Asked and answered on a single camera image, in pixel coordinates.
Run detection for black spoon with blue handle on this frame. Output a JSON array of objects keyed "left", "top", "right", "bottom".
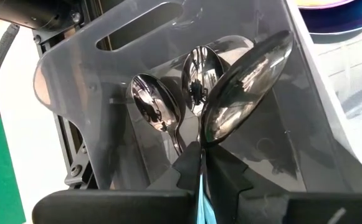
[
  {"left": 181, "top": 45, "right": 226, "bottom": 118},
  {"left": 130, "top": 73, "right": 184, "bottom": 156}
]

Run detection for iridescent rainbow spoon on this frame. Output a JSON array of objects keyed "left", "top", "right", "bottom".
[{"left": 295, "top": 0, "right": 362, "bottom": 35}]

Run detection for clear plastic bin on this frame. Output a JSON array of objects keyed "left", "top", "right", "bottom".
[{"left": 285, "top": 0, "right": 362, "bottom": 181}]

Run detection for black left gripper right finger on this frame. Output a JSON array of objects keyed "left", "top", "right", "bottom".
[{"left": 204, "top": 145, "right": 362, "bottom": 224}]

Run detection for small spoons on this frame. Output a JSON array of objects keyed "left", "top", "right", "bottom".
[{"left": 196, "top": 30, "right": 295, "bottom": 224}]

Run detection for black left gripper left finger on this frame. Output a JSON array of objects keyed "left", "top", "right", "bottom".
[{"left": 32, "top": 141, "right": 202, "bottom": 224}]

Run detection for smoked dark plastic bin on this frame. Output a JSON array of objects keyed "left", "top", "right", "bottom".
[{"left": 32, "top": 0, "right": 362, "bottom": 194}]

